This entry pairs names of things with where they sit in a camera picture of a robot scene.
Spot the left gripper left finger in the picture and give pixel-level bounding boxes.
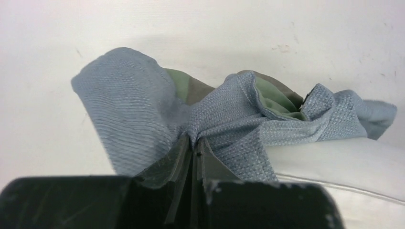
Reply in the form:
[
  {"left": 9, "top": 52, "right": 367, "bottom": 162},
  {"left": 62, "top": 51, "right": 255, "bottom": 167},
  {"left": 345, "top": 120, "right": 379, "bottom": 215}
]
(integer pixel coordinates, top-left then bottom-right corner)
[{"left": 0, "top": 136, "right": 192, "bottom": 229}]

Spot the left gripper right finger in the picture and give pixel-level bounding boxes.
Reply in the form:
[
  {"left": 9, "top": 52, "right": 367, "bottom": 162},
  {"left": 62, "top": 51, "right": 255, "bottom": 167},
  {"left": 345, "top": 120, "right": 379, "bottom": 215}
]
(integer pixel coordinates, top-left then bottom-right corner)
[{"left": 193, "top": 138, "right": 344, "bottom": 229}]

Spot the patchwork and blue pillowcase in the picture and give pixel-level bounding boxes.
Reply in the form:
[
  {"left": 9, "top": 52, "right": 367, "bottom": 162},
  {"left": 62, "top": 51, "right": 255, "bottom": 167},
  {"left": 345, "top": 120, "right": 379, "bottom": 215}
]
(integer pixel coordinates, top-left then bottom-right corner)
[{"left": 71, "top": 47, "right": 397, "bottom": 181}]

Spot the cream white pillow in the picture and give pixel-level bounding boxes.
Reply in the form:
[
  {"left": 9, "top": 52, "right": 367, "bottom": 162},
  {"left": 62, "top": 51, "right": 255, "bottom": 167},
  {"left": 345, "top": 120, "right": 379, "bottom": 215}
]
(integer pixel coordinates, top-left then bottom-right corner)
[{"left": 266, "top": 136, "right": 405, "bottom": 229}]

